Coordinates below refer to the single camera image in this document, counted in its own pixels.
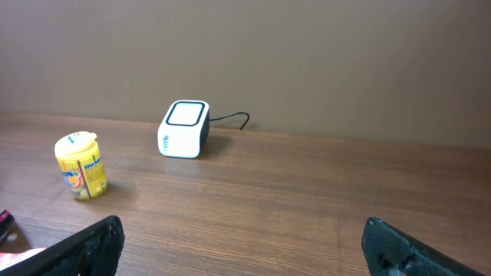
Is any yellow candy bottle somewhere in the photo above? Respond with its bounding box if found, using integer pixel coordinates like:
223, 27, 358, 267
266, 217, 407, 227
54, 131, 108, 199

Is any black red snack packet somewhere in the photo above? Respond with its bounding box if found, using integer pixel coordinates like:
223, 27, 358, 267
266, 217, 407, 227
0, 209, 15, 242

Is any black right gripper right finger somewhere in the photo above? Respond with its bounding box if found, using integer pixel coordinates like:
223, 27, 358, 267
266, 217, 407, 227
361, 217, 483, 276

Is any black scanner cable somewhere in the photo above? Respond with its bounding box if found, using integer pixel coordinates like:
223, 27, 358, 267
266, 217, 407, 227
209, 111, 251, 130

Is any red white snack box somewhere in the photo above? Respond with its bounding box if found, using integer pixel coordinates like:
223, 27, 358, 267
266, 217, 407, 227
0, 248, 45, 271

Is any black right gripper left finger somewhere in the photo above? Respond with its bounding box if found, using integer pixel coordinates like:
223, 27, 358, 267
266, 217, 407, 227
1, 215, 125, 276

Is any white barcode scanner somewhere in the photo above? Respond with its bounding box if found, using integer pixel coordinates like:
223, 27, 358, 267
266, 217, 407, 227
157, 100, 210, 159

